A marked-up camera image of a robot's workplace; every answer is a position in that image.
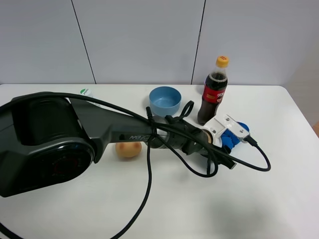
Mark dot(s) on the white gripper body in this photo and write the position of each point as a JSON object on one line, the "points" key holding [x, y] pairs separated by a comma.
{"points": [[219, 124]]}

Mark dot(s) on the blue cloth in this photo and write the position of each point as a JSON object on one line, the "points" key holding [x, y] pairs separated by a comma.
{"points": [[229, 141]]}

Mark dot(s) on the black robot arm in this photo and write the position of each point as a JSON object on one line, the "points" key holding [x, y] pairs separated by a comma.
{"points": [[50, 138]]}

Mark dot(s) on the cola bottle yellow cap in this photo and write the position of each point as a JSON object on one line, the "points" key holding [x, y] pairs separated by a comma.
{"points": [[214, 89]]}

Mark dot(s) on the blue bowl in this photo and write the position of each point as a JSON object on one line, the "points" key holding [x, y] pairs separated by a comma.
{"points": [[164, 101]]}

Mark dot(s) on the tan potato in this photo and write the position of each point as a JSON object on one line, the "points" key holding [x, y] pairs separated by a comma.
{"points": [[128, 149]]}

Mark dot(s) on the clear water bottle green cap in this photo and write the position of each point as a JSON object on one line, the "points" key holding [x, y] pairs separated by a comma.
{"points": [[87, 92]]}

